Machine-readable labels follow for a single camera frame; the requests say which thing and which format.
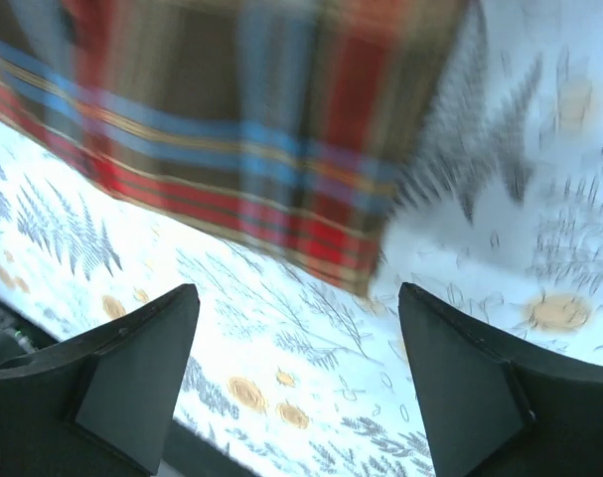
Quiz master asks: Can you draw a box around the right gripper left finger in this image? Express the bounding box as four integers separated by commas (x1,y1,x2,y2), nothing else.
0,282,202,477

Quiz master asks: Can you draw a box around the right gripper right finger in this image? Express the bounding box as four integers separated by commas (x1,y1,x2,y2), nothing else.
398,283,603,476

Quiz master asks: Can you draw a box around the plaid long sleeve shirt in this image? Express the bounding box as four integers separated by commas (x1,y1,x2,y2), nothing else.
0,1,467,296

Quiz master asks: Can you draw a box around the floral table mat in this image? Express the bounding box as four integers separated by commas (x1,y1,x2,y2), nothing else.
0,1,603,476

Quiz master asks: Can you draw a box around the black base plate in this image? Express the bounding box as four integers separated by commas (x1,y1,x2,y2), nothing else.
0,292,262,477

